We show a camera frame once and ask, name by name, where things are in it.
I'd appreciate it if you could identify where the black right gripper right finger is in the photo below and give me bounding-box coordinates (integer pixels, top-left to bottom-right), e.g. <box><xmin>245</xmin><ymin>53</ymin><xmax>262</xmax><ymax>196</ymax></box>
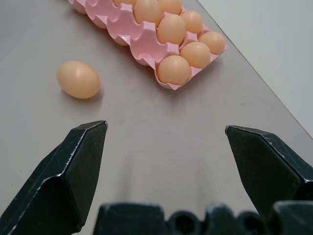
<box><xmin>224</xmin><ymin>125</ymin><xmax>313</xmax><ymax>216</ymax></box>

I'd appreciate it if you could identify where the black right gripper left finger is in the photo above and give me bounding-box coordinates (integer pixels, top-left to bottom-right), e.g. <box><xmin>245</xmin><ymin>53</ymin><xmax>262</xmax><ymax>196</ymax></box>
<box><xmin>0</xmin><ymin>120</ymin><xmax>109</xmax><ymax>235</ymax></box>

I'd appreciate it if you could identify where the pink egg tray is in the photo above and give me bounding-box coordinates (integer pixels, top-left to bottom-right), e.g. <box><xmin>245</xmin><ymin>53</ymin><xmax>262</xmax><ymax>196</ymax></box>
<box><xmin>67</xmin><ymin>0</ymin><xmax>229</xmax><ymax>91</ymax></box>

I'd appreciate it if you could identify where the brown egg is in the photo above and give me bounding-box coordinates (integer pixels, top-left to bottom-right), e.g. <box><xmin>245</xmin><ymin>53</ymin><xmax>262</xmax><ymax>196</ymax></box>
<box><xmin>112</xmin><ymin>0</ymin><xmax>137</xmax><ymax>7</ymax></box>
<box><xmin>180</xmin><ymin>10</ymin><xmax>203</xmax><ymax>35</ymax></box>
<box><xmin>133</xmin><ymin>0</ymin><xmax>161</xmax><ymax>26</ymax></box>
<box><xmin>156</xmin><ymin>14</ymin><xmax>186</xmax><ymax>46</ymax></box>
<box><xmin>56</xmin><ymin>60</ymin><xmax>101</xmax><ymax>99</ymax></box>
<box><xmin>179</xmin><ymin>42</ymin><xmax>211</xmax><ymax>69</ymax></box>
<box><xmin>157</xmin><ymin>55</ymin><xmax>191</xmax><ymax>84</ymax></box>
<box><xmin>158</xmin><ymin>0</ymin><xmax>182</xmax><ymax>16</ymax></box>
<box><xmin>198</xmin><ymin>31</ymin><xmax>226</xmax><ymax>56</ymax></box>

